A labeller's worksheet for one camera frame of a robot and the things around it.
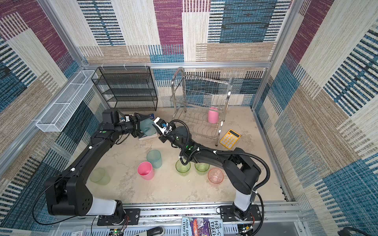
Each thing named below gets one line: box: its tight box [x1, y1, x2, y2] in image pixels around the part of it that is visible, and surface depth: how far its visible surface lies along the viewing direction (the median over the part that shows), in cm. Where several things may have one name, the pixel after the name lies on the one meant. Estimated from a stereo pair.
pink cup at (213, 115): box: [207, 106, 220, 124], surface depth 104 cm
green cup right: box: [194, 162, 210, 176], surface depth 90 cm
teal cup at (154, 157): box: [146, 149, 162, 169], surface depth 85 cm
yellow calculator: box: [219, 129, 242, 150], surface depth 104 cm
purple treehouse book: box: [180, 215, 224, 236], surface depth 70 cm
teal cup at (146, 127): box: [139, 118, 157, 137], surface depth 76 cm
